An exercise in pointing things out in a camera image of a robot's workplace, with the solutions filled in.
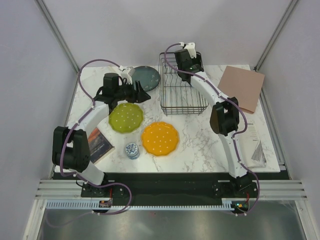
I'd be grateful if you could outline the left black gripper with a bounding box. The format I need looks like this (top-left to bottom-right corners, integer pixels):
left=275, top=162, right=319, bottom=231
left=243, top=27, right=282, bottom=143
left=114, top=80, right=151, bottom=104

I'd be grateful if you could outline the orange polka dot plate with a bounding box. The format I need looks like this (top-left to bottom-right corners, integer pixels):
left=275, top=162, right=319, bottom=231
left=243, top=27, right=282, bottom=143
left=141, top=121, right=180, bottom=157

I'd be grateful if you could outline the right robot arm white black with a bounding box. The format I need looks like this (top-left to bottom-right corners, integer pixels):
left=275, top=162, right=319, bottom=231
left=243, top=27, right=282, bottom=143
left=174, top=49, right=248, bottom=179

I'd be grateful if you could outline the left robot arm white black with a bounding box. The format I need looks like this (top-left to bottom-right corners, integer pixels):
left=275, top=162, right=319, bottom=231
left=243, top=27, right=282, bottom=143
left=52, top=73, right=151, bottom=197

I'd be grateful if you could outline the dark grey round plate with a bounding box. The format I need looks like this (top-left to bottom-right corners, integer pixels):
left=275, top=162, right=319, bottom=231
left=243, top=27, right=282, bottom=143
left=131, top=66, right=160, bottom=92

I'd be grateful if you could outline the green polka dot plate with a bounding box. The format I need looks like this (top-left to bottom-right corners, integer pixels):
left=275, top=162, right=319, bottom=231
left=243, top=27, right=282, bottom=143
left=108, top=103, right=144, bottom=134

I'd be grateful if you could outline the blue white ceramic cup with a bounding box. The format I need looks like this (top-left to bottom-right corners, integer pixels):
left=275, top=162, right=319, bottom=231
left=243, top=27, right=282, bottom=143
left=124, top=142, right=140, bottom=160

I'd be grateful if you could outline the dark hardcover book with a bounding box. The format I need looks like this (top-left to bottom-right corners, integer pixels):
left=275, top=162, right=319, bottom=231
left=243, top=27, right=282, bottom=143
left=88, top=127, right=115, bottom=164

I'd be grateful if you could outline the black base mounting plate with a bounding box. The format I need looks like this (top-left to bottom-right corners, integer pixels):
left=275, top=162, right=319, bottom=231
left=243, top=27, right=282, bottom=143
left=81, top=173, right=259, bottom=205

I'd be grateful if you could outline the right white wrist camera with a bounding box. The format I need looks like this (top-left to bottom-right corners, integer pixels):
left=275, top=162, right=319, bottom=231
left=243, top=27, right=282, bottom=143
left=180, top=42, right=197, bottom=59

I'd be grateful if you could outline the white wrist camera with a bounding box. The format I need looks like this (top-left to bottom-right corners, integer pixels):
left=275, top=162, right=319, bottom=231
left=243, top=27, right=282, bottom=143
left=119, top=65, right=135, bottom=85
left=180, top=42, right=197, bottom=59

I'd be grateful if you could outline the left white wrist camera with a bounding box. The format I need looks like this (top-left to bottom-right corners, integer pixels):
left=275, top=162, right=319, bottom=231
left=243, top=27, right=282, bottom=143
left=119, top=65, right=135, bottom=85

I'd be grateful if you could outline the black wire dish rack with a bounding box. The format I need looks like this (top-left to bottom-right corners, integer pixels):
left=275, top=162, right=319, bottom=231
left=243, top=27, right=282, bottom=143
left=158, top=52, right=209, bottom=115

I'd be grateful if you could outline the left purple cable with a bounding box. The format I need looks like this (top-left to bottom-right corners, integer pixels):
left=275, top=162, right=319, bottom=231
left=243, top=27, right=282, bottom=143
left=53, top=59, right=133, bottom=216

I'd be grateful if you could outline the white slotted cable duct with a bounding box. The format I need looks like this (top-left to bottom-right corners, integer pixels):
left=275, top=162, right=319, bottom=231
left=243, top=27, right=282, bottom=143
left=46, top=199, right=250, bottom=211

